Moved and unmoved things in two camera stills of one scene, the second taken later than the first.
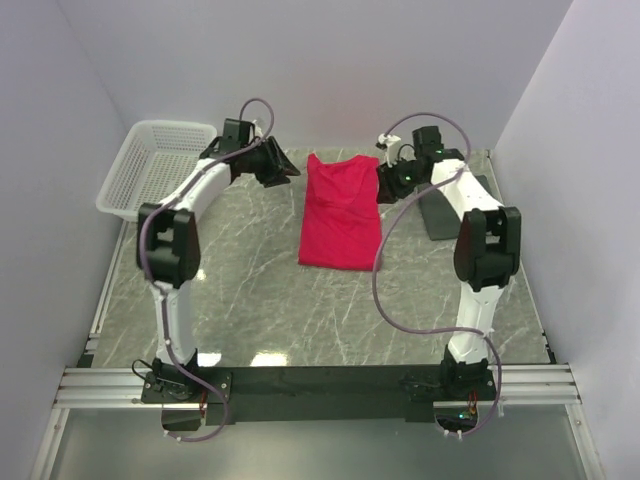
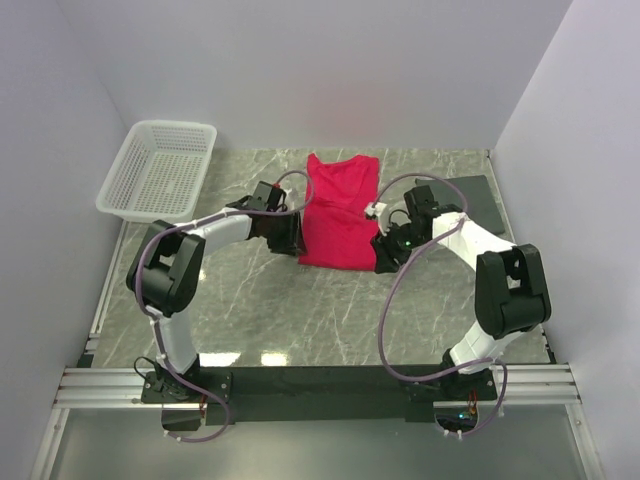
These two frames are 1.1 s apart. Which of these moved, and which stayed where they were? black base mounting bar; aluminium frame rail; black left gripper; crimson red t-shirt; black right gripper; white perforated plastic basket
Moved: black left gripper; black right gripper
Stayed: aluminium frame rail; white perforated plastic basket; black base mounting bar; crimson red t-shirt
